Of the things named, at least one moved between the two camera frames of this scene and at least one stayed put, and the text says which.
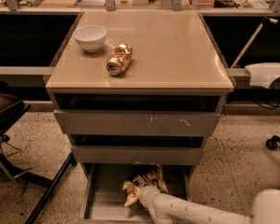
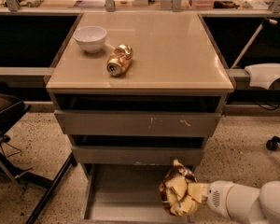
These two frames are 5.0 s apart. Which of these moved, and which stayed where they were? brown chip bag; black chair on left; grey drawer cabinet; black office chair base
Moved: brown chip bag
Stayed: black chair on left; black office chair base; grey drawer cabinet
